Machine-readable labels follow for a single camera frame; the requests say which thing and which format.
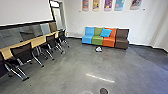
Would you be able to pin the dark grey trash bag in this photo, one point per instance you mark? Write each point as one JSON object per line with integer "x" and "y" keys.
{"x": 98, "y": 49}

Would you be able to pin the blue sofa seat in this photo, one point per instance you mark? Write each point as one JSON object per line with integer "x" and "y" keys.
{"x": 88, "y": 36}

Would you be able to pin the green sofa seat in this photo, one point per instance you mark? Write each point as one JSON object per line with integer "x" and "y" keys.
{"x": 97, "y": 39}

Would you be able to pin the orange sofa seat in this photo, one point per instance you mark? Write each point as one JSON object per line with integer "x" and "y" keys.
{"x": 109, "y": 41}

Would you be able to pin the round dark floor cover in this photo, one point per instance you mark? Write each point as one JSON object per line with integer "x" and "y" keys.
{"x": 103, "y": 90}

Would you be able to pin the long wooden table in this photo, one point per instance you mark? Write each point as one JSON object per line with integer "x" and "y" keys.
{"x": 33, "y": 41}

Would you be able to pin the black framed glass partition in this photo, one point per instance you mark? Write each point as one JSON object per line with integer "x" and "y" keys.
{"x": 13, "y": 35}

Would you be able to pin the yellow wall poster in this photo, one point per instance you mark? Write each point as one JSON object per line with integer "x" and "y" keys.
{"x": 96, "y": 4}

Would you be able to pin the pale pink wall poster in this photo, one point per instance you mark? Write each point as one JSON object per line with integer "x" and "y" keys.
{"x": 135, "y": 4}

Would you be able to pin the white wall board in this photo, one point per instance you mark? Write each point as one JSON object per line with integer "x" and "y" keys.
{"x": 23, "y": 11}

